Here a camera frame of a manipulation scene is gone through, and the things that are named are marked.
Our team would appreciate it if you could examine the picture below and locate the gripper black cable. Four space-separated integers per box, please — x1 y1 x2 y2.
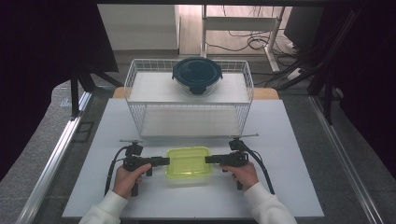
242 143 276 195
104 145 130 197

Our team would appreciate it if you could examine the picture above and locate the dark curtain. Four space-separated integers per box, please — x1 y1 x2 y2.
323 0 396 171
0 0 120 181

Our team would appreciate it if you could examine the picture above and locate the person's right hand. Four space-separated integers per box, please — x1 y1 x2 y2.
219 161 260 192

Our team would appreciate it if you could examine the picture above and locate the white wire shelf rack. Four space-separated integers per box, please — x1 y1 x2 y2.
123 58 255 138

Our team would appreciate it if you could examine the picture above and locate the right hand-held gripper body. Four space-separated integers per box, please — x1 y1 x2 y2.
221 133 260 191

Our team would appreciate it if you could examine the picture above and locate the wooden table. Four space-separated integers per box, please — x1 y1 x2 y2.
112 87 280 101

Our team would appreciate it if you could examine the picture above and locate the green lidded plastic container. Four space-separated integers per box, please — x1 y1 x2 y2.
164 146 214 180

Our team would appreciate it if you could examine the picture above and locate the white cabinet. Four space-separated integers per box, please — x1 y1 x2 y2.
97 4 181 51

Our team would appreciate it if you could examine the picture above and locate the round container with blue lid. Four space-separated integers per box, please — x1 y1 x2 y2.
172 56 224 97

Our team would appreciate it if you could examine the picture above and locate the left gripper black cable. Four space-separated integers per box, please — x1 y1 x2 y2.
104 145 130 197

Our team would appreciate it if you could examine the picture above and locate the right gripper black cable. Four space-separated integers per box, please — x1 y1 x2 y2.
242 143 276 195

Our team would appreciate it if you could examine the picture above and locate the black metal stand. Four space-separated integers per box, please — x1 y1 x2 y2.
69 69 124 120
276 8 365 125

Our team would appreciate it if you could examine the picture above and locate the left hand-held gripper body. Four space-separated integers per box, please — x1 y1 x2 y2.
119 139 154 198

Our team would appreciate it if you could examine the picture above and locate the black floor cable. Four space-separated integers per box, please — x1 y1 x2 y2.
205 5 300 61

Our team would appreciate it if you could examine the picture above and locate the person's left hand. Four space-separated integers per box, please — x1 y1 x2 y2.
112 162 153 200

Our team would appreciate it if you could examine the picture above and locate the aluminium rail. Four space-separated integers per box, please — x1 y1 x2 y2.
307 94 386 224
15 91 92 224

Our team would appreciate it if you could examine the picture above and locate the white desk frame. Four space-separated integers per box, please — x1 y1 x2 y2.
200 4 286 73

